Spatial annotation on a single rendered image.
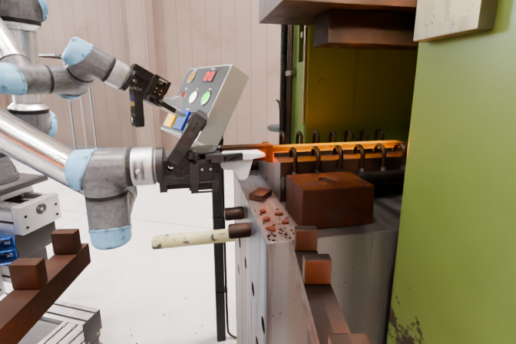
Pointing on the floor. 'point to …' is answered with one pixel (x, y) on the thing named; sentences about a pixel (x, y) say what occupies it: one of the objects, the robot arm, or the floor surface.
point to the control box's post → (219, 262)
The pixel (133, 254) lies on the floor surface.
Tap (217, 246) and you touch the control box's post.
